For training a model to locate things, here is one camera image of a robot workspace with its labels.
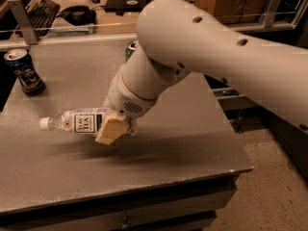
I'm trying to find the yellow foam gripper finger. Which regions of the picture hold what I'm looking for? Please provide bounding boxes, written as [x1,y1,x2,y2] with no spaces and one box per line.
[95,110,130,145]

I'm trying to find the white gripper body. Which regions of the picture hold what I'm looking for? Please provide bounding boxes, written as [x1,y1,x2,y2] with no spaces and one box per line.
[103,72,156,135]

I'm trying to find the blue tea plastic bottle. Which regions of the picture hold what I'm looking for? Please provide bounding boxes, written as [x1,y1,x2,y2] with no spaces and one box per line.
[39,108,109,135]

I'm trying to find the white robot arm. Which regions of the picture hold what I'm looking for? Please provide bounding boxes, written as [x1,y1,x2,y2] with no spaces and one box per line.
[95,0,308,144]

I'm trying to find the green soda can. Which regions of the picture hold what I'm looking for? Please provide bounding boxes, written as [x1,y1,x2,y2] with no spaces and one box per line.
[125,40,139,61]

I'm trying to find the black laptop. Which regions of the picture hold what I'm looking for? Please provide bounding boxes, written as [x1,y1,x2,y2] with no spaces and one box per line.
[104,0,151,12]

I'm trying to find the black headphones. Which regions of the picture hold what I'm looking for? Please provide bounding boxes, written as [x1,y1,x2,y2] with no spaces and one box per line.
[59,6,96,26]

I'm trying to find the dark blue soda can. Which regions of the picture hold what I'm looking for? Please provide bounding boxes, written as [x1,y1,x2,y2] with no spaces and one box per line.
[4,48,46,96]

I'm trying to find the grey desk drawer unit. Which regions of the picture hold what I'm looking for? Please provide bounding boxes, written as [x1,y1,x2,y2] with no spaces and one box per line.
[0,175,237,231]

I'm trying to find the black keyboard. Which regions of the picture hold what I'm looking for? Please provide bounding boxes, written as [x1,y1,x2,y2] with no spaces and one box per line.
[22,0,60,37]

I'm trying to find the glass divider with metal brackets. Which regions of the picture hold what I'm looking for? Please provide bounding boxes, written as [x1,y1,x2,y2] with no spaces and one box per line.
[1,0,307,44]

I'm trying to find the brown cardboard box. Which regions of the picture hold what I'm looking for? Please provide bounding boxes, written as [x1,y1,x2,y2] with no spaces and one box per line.
[194,0,269,24]

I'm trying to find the grey metal shelf rail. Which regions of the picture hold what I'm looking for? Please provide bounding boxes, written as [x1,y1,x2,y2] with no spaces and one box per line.
[211,84,257,111]

